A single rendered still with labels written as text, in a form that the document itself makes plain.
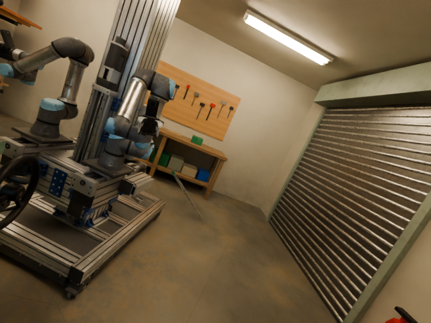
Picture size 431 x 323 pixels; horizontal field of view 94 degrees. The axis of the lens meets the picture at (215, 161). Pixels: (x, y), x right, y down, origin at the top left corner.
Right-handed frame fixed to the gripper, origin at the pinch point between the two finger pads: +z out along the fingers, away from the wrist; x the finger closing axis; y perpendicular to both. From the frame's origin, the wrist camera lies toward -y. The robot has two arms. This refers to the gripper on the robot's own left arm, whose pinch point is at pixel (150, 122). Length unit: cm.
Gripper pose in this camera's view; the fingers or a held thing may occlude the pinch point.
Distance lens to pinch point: 78.6
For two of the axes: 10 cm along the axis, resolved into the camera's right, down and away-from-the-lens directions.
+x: -9.2, -1.9, -3.3
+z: 2.7, 3.0, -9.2
